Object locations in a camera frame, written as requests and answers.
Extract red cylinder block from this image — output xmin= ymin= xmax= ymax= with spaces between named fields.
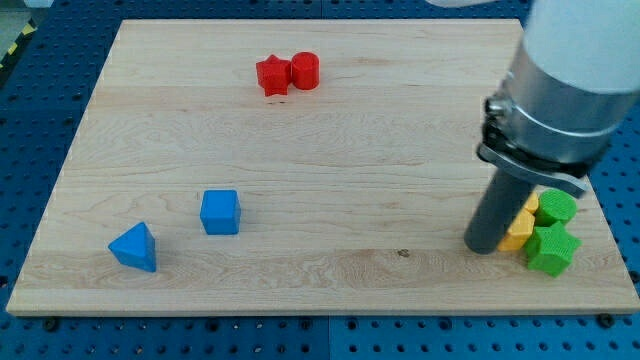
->
xmin=291 ymin=52 xmax=320 ymax=90

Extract red star block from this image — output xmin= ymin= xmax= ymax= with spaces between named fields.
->
xmin=256 ymin=55 xmax=291 ymax=97

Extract light wooden board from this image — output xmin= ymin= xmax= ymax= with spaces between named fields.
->
xmin=7 ymin=20 xmax=639 ymax=317

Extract blue cube block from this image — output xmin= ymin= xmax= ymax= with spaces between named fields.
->
xmin=200 ymin=190 xmax=241 ymax=235

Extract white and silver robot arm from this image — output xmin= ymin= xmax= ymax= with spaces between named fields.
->
xmin=477 ymin=0 xmax=639 ymax=197

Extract yellow block behind tool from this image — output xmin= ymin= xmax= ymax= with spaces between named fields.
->
xmin=523 ymin=192 xmax=539 ymax=215

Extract green cylinder block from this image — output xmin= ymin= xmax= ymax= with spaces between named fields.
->
xmin=535 ymin=189 xmax=578 ymax=226

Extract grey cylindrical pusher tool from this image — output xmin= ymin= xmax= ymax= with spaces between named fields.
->
xmin=464 ymin=169 xmax=534 ymax=255

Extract blue triangular prism block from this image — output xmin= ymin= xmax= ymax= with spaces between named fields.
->
xmin=108 ymin=222 xmax=156 ymax=272

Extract green star block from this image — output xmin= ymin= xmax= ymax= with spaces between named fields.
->
xmin=524 ymin=222 xmax=582 ymax=278

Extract yellow hexagon block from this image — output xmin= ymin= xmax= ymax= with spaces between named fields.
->
xmin=497 ymin=210 xmax=535 ymax=251

